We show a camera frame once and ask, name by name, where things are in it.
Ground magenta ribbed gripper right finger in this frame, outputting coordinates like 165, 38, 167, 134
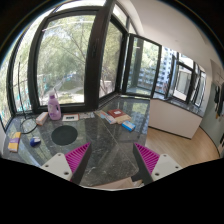
133, 143, 182, 185

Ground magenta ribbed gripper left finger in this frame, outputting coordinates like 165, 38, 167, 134
41, 142, 91, 184

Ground round black mouse pad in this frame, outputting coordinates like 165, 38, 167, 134
51, 125, 78, 146

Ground blue and white mouse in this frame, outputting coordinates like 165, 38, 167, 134
30, 137, 41, 147

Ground blue and white box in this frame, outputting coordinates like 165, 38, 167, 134
122, 121, 135, 131

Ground white card with dark label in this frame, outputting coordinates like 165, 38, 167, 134
62, 114, 79, 121

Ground tan flat box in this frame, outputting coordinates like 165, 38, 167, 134
115, 115, 131, 124

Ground white low cabinet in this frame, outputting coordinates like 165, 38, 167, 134
148, 98, 204, 139

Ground purple detergent bottle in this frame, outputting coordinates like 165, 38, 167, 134
48, 92, 61, 120

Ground small beige box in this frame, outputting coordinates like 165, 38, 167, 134
36, 112, 48, 126

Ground yellow and purple box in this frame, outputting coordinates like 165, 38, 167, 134
8, 132, 21, 152

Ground red book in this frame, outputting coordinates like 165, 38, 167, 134
108, 109, 124, 118

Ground black cable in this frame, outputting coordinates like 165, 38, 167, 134
17, 61, 39, 135

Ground dark clothes hanging on wall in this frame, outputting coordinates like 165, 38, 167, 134
214, 82, 224, 117

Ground black window frame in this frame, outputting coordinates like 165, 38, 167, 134
6, 0, 208, 116

